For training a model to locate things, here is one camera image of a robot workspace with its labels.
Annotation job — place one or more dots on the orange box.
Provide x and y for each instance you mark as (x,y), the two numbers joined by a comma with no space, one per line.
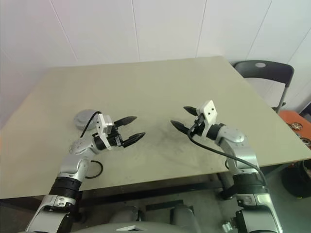
(286,119)

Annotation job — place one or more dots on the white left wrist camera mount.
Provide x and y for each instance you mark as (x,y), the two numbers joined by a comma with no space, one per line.
(102,126)

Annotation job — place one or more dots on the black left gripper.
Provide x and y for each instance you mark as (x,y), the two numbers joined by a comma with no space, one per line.
(116,140)

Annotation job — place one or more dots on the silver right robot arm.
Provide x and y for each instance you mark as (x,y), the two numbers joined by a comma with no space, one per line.
(233,136)

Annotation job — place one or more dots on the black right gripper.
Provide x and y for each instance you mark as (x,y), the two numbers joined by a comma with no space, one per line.
(198,128)

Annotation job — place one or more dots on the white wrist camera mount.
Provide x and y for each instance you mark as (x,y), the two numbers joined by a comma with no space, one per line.
(209,110)
(102,126)

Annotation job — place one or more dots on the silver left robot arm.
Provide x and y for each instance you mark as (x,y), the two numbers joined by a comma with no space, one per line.
(73,167)

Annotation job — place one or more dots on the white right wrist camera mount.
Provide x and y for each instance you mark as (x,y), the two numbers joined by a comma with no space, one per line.
(209,110)

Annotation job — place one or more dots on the black round container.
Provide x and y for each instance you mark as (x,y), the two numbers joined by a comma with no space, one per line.
(298,179)

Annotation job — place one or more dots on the dark grey rounded shape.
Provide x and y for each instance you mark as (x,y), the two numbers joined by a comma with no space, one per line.
(182,216)

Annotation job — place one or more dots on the small round metal part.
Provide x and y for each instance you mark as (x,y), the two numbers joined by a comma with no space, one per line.
(306,140)
(297,126)

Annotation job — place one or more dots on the black folding chair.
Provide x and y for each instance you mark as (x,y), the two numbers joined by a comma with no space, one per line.
(267,70)

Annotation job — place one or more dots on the black table frame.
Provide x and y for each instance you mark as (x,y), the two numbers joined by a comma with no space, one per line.
(227,191)

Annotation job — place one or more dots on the silver disc part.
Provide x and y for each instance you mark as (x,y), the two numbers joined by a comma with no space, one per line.
(83,114)

